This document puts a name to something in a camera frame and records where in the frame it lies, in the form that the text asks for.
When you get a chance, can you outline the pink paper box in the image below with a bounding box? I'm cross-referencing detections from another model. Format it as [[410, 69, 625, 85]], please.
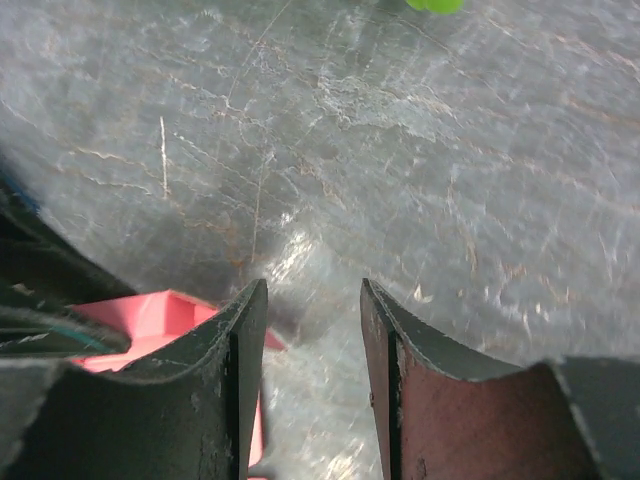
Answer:
[[69, 288, 289, 469]]

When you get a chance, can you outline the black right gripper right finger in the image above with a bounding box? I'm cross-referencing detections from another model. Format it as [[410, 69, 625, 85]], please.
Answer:
[[360, 279, 639, 479]]

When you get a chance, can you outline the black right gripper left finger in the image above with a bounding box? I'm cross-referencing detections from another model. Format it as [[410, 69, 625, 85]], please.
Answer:
[[1, 279, 268, 479]]

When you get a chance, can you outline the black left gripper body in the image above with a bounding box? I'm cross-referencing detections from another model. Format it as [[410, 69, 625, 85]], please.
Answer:
[[1, 173, 136, 305]]

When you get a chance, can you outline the green leafy vegetable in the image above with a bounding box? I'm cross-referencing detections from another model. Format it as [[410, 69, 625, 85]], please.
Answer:
[[406, 0, 464, 15]]

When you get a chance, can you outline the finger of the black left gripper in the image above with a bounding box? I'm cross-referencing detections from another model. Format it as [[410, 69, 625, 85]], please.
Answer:
[[1, 282, 131, 358]]

